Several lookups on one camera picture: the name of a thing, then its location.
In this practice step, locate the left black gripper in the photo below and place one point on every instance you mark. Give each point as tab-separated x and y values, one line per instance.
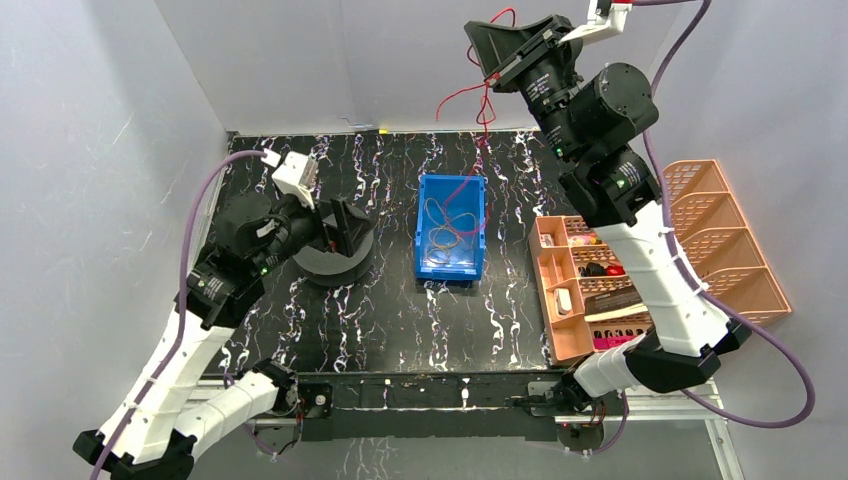
323	225

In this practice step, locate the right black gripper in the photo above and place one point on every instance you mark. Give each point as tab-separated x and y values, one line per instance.
521	50

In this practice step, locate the dark grey cable spool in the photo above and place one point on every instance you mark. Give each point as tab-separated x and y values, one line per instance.
332	270

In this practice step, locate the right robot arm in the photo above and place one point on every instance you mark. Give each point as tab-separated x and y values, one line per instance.
589	125

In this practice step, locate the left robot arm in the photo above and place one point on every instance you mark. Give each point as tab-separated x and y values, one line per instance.
152	435

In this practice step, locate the blue plastic bin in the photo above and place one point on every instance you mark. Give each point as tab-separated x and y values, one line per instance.
450	242

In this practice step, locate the pink yellow toy in tray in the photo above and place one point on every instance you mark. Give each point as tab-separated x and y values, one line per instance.
588	239

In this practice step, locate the white item in tray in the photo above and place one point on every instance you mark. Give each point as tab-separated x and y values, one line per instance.
563	301

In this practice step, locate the red item in tray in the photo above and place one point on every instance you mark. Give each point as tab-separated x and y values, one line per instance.
593	269

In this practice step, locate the orange organizer tray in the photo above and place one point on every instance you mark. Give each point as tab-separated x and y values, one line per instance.
558	265

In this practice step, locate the pink item in tray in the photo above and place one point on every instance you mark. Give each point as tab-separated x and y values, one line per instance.
606	343

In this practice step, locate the orange file rack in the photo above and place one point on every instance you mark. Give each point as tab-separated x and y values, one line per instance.
719	243

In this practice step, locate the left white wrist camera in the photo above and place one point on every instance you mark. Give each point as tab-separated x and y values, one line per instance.
293	174

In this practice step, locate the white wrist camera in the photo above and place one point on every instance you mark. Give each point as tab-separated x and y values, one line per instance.
293	174
605	19

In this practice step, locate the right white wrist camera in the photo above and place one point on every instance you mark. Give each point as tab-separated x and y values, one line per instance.
605	19

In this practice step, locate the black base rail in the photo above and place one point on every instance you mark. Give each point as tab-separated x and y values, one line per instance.
531	404

